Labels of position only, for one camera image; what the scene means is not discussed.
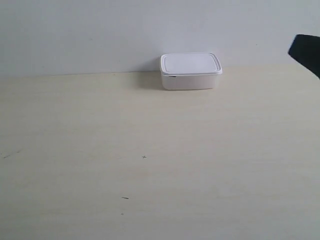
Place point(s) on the white lidded plastic container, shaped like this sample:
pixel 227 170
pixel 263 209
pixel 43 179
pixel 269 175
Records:
pixel 189 71

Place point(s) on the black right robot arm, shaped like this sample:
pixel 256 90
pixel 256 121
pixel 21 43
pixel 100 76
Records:
pixel 305 49

